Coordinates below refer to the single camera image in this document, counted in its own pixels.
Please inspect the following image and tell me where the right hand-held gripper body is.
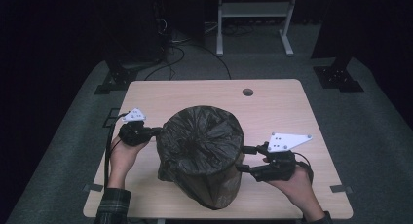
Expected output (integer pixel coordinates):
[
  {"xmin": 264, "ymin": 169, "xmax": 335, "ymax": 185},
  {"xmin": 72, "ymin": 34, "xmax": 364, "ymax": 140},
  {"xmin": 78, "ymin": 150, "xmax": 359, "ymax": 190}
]
[{"xmin": 250, "ymin": 131, "xmax": 314, "ymax": 183}]

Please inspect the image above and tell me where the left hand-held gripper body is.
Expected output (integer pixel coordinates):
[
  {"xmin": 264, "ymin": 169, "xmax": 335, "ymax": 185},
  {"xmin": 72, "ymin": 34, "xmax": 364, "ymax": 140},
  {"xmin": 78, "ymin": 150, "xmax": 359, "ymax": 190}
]
[{"xmin": 118, "ymin": 107, "xmax": 154, "ymax": 147}]

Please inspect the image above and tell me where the black plastic trash bag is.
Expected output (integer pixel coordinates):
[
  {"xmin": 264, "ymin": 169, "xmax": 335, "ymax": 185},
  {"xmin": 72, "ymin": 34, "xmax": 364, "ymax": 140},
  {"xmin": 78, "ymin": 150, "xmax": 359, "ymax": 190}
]
[{"xmin": 156, "ymin": 105, "xmax": 245, "ymax": 211}]

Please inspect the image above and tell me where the person's right hand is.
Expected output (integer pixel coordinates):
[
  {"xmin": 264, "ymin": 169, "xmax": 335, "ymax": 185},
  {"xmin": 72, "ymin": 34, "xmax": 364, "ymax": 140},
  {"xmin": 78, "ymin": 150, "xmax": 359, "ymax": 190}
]
[{"xmin": 262, "ymin": 156, "xmax": 321, "ymax": 217}]

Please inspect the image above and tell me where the black metal stand base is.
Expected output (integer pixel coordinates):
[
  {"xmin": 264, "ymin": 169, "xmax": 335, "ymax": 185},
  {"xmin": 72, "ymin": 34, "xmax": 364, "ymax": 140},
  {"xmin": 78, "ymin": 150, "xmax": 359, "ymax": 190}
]
[
  {"xmin": 94, "ymin": 58, "xmax": 139, "ymax": 95},
  {"xmin": 313, "ymin": 56, "xmax": 365, "ymax": 93}
]

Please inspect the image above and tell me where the grey tape strip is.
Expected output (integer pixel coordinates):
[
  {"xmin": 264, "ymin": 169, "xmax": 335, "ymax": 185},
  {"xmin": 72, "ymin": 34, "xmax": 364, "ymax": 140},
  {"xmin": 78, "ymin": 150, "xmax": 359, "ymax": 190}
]
[
  {"xmin": 329, "ymin": 184, "xmax": 354, "ymax": 195},
  {"xmin": 82, "ymin": 183, "xmax": 104, "ymax": 193}
]

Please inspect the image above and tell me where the right hand-held gripper black cable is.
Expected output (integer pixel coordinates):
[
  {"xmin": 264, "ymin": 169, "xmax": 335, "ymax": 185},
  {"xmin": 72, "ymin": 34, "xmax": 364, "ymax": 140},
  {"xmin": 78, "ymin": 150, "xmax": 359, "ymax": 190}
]
[{"xmin": 292, "ymin": 151, "xmax": 315, "ymax": 183}]

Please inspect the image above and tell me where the black floor cable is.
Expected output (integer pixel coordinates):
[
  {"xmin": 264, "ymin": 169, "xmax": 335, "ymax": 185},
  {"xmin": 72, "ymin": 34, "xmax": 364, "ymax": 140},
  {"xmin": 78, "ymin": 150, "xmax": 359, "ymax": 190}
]
[
  {"xmin": 144, "ymin": 44, "xmax": 186, "ymax": 81},
  {"xmin": 181, "ymin": 43, "xmax": 233, "ymax": 81}
]

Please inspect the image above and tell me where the white metal stand frame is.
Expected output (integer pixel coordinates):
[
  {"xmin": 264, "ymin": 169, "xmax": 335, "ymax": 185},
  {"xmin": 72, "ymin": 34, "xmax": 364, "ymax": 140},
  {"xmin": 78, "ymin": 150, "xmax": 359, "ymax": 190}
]
[{"xmin": 215, "ymin": 0, "xmax": 299, "ymax": 57}]

